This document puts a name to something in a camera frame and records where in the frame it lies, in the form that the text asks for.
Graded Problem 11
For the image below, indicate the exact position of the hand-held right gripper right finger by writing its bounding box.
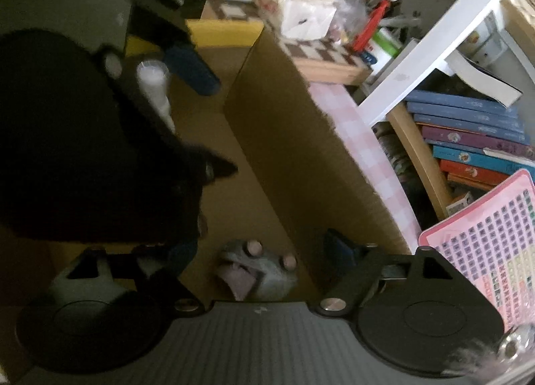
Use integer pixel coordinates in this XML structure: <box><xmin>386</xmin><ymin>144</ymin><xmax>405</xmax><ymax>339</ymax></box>
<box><xmin>313</xmin><ymin>228</ymin><xmax>457</xmax><ymax>319</ymax></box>

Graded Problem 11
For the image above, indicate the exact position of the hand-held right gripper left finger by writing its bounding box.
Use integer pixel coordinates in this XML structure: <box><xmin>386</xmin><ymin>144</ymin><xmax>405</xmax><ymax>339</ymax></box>
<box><xmin>54</xmin><ymin>240</ymin><xmax>202</xmax><ymax>315</ymax></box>

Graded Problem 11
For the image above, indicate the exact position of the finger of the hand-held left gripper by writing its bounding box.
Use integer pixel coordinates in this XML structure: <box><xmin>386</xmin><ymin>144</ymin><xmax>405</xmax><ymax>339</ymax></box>
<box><xmin>127</xmin><ymin>0</ymin><xmax>223</xmax><ymax>98</ymax></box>

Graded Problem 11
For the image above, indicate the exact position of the white spray bottle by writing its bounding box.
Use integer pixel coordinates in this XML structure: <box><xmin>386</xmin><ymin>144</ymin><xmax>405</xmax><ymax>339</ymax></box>
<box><xmin>136</xmin><ymin>59</ymin><xmax>177</xmax><ymax>135</ymax></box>

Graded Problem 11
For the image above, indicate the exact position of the small grey capped bottle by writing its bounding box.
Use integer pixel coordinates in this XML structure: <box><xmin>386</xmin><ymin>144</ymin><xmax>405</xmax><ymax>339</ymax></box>
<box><xmin>216</xmin><ymin>238</ymin><xmax>299</xmax><ymax>303</ymax></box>

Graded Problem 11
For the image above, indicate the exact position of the brown cardboard box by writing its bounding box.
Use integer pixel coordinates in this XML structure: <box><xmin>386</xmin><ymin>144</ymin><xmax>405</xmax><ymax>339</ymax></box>
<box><xmin>0</xmin><ymin>18</ymin><xmax>424</xmax><ymax>306</ymax></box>

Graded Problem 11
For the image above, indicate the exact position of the green and white container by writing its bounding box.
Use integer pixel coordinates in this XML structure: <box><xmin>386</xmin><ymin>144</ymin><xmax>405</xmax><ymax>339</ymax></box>
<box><xmin>367</xmin><ymin>26</ymin><xmax>403</xmax><ymax>73</ymax></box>

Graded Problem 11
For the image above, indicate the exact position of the pink checked tablecloth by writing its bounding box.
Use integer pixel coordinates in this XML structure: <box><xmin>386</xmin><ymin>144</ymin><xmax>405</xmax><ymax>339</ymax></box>
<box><xmin>308</xmin><ymin>81</ymin><xmax>424</xmax><ymax>253</ymax></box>

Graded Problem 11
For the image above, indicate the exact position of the wooden shelf board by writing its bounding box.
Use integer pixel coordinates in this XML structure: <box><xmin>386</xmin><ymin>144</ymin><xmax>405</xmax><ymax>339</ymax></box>
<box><xmin>386</xmin><ymin>104</ymin><xmax>455</xmax><ymax>219</ymax></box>

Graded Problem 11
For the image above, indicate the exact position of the small printed carton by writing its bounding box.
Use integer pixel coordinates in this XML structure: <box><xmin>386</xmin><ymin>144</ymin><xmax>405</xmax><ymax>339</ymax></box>
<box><xmin>444</xmin><ymin>194</ymin><xmax>474</xmax><ymax>219</ymax></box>

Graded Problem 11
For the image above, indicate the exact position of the wooden chessboard box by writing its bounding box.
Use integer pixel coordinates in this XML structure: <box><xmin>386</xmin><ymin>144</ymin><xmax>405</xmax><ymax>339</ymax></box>
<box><xmin>200</xmin><ymin>0</ymin><xmax>373</xmax><ymax>87</ymax></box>

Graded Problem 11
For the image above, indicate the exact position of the pink button learning board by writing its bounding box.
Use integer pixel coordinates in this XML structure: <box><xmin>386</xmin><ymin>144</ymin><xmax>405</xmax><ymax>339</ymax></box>
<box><xmin>418</xmin><ymin>169</ymin><xmax>535</xmax><ymax>332</ymax></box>

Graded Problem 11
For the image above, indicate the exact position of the stack of flat books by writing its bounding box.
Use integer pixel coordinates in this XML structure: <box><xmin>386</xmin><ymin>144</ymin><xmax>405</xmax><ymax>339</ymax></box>
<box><xmin>405</xmin><ymin>89</ymin><xmax>532</xmax><ymax>194</ymax></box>

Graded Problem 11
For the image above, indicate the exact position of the clear plastic bag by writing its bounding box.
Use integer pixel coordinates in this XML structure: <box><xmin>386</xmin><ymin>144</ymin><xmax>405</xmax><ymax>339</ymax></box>
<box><xmin>325</xmin><ymin>0</ymin><xmax>378</xmax><ymax>43</ymax></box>

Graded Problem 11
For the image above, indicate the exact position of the red glue bottle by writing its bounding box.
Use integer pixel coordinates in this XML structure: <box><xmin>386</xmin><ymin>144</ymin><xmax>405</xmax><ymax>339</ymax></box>
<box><xmin>352</xmin><ymin>0</ymin><xmax>399</xmax><ymax>54</ymax></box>

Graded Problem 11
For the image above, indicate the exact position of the white thick book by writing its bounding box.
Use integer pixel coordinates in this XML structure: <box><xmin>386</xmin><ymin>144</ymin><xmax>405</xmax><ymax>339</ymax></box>
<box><xmin>446</xmin><ymin>52</ymin><xmax>524</xmax><ymax>108</ymax></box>

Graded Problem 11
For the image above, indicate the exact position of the white shelf frame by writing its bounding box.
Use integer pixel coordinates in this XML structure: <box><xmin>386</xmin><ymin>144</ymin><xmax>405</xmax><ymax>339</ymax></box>
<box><xmin>308</xmin><ymin>0</ymin><xmax>535</xmax><ymax>127</ymax></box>

